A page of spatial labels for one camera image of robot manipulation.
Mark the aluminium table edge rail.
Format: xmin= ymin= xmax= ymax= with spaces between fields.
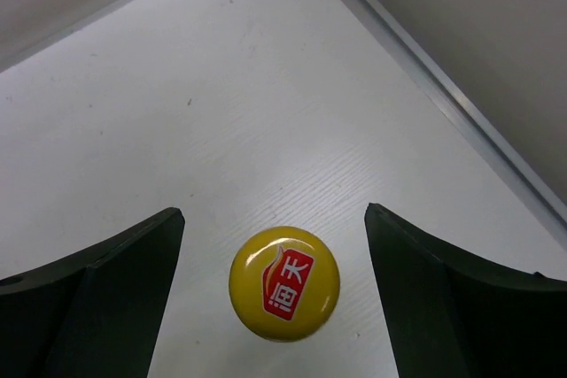
xmin=341 ymin=0 xmax=566 ymax=236

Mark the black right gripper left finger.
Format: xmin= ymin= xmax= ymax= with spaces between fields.
xmin=1 ymin=207 xmax=184 ymax=377

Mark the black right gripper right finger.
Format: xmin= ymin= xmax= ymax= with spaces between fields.
xmin=364 ymin=204 xmax=566 ymax=377

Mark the yellow cap red sauce bottle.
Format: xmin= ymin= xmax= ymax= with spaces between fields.
xmin=229 ymin=226 xmax=340 ymax=342

